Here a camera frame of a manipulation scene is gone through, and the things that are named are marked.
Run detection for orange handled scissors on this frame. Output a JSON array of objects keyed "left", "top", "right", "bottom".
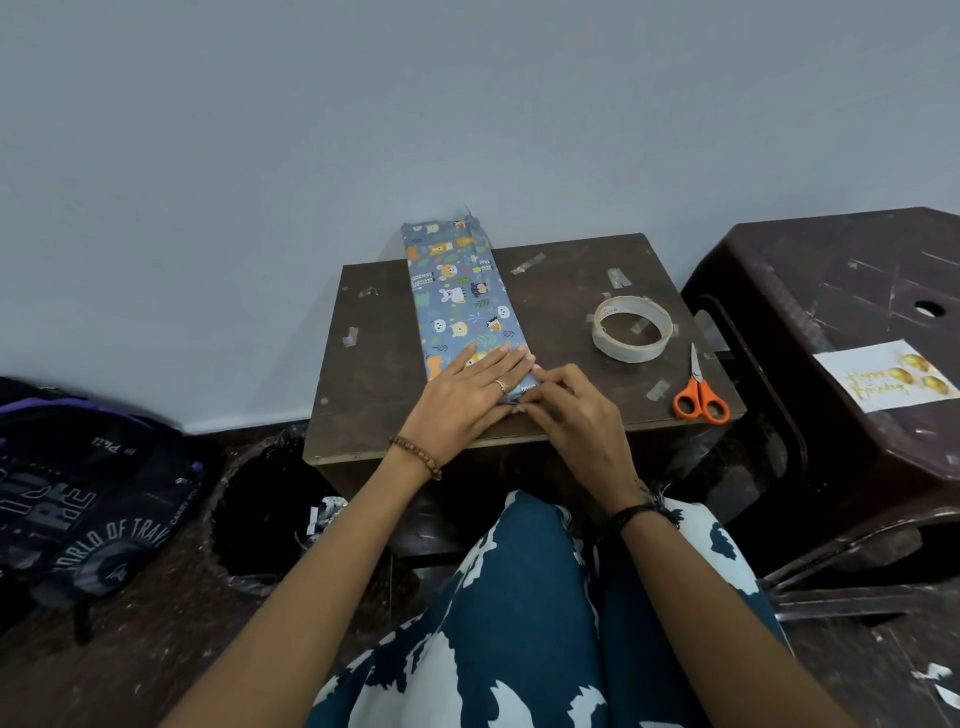
[{"left": 671, "top": 343, "right": 731, "bottom": 427}]

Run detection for teal white patterned trousers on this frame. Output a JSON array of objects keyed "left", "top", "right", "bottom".
[{"left": 303, "top": 491, "right": 796, "bottom": 728}]

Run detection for clear tape roll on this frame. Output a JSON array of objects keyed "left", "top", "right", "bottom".
[{"left": 590, "top": 294, "right": 675, "bottom": 364}]

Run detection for person's right hand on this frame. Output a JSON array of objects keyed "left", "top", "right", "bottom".
[{"left": 517, "top": 363, "right": 660, "bottom": 519}]

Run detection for small dark wooden table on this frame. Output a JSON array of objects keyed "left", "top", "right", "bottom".
[{"left": 302, "top": 233, "right": 748, "bottom": 556}]

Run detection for brown beaded bracelet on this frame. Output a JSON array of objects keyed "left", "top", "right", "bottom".
[{"left": 388, "top": 435, "right": 444, "bottom": 482}]

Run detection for brown plastic stool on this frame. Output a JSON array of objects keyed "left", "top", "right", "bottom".
[{"left": 680, "top": 207, "right": 960, "bottom": 624}]

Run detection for black thread bracelet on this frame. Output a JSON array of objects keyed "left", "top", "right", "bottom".
[{"left": 603, "top": 487, "right": 684, "bottom": 538}]

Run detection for black purple backpack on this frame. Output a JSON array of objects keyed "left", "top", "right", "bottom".
[{"left": 0, "top": 374, "right": 208, "bottom": 646}]

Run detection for happy birthday card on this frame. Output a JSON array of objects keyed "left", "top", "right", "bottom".
[{"left": 813, "top": 339, "right": 960, "bottom": 414}]

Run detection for person's left forearm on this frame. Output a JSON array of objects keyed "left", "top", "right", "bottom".
[{"left": 157, "top": 442, "right": 440, "bottom": 728}]

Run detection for person's left hand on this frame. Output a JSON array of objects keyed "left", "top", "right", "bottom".
[{"left": 397, "top": 341, "right": 538, "bottom": 470}]

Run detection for crumpled paper scraps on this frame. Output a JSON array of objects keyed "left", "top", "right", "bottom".
[{"left": 303, "top": 496, "right": 348, "bottom": 538}]

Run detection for black lined trash bin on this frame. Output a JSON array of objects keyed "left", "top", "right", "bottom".
[{"left": 203, "top": 431, "right": 350, "bottom": 598}]

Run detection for person's right forearm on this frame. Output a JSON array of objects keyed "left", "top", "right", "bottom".
[{"left": 614, "top": 509, "right": 860, "bottom": 728}]

